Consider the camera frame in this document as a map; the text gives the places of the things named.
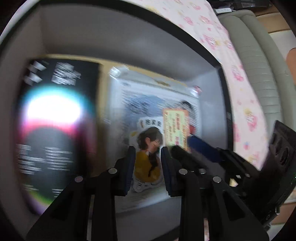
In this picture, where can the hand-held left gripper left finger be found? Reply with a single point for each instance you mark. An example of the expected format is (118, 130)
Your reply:
(129, 166)

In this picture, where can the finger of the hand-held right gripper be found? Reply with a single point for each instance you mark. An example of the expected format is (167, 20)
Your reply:
(203, 148)
(185, 155)

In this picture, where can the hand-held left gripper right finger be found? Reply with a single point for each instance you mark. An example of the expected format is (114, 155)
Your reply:
(166, 171)

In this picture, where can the girl figure sticker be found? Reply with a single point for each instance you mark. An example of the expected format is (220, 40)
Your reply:
(148, 162)

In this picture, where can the cartoon bead art packet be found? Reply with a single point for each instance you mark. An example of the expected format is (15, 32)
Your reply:
(129, 109)

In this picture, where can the black cardboard box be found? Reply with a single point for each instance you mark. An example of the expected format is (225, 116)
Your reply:
(115, 34)

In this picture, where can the black iridescent booklet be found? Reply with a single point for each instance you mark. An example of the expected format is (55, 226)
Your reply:
(57, 150)

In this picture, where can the pink printed blanket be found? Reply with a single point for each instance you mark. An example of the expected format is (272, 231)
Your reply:
(242, 81)

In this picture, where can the grey padded headboard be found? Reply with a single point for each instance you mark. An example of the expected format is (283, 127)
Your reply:
(254, 46)

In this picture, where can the white power strip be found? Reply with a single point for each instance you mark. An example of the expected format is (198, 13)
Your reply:
(222, 10)

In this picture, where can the orange round wall decoration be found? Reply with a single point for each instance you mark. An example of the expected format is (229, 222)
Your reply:
(291, 60)

